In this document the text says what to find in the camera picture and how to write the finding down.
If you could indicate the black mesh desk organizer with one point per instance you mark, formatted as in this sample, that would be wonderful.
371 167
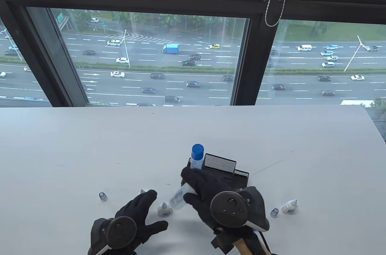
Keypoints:
220 163

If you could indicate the black left hand controller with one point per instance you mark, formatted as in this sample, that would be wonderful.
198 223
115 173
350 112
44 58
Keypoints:
122 232

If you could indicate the person's right hand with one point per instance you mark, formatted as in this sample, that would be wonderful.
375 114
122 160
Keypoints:
205 182

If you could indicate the black window frame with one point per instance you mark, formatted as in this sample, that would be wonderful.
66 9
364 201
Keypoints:
256 56

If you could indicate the person's right forearm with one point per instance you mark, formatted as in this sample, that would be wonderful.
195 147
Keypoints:
242 247

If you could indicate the small clear cap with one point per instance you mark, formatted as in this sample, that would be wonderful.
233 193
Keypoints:
274 212
103 197

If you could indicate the blue bottle cap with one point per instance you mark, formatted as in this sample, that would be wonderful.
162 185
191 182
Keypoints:
197 150

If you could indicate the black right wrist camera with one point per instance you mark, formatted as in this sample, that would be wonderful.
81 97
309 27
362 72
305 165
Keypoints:
221 241

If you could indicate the white tall glue bottle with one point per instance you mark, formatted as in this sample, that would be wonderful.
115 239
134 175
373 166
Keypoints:
195 163

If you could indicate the clear tall glue bottle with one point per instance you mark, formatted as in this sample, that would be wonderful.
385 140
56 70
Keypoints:
178 199

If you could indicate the person's left hand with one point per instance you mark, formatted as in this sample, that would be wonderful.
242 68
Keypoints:
138 206

